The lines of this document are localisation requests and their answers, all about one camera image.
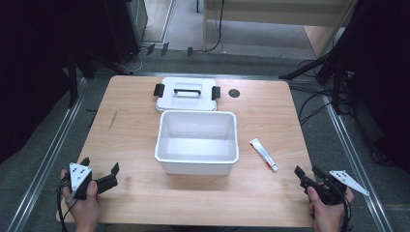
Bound white ointment tube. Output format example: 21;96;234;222
249;137;279;173

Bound black metal stand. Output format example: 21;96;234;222
66;44;130;109

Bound person's right hand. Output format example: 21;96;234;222
306;186;356;232

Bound person's left hand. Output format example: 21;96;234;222
60;168;102;232

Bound white floor cable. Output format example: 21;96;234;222
127;47;145;73

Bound metal floor rail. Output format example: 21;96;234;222
5;76;89;232
320;92;395;232

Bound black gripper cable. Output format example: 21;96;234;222
56;175;79;232
339;192;353;232

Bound dark cabinet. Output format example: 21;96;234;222
103;0;149;65

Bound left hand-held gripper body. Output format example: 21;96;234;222
65;162;99;203

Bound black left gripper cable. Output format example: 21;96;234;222
56;175;79;232

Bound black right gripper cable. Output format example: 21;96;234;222
339;192;353;232

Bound black hanging cable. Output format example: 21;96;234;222
206;0;226;53

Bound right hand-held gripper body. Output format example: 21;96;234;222
313;169;370;206

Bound white plastic storage box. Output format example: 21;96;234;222
154;109;241;176

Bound light wooden furniture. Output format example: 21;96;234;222
202;0;360;58

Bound black floor cables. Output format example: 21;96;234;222
296;58;352;128

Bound black tripod stand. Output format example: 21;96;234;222
278;0;366;115

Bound white lid with black latches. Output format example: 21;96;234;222
153;76;222;113

